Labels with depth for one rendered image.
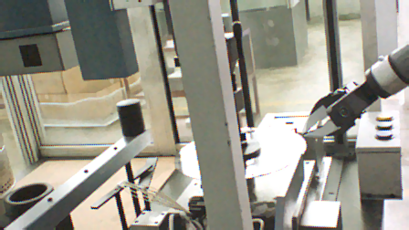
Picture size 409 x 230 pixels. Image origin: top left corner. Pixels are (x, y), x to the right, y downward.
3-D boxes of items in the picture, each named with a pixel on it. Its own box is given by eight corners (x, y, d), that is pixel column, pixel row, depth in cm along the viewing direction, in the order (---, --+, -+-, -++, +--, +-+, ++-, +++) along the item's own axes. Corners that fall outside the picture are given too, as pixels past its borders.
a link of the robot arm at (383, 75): (407, 89, 95) (381, 57, 96) (388, 102, 98) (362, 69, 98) (414, 79, 101) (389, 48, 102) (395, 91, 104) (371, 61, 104)
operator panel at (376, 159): (363, 156, 155) (361, 111, 151) (401, 156, 151) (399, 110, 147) (359, 199, 130) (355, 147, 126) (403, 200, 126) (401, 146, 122)
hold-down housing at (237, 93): (229, 109, 115) (216, 23, 109) (248, 109, 112) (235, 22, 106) (219, 117, 111) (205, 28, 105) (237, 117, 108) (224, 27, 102)
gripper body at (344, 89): (352, 118, 112) (397, 89, 105) (341, 130, 105) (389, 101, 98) (331, 91, 112) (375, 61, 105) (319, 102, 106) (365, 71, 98)
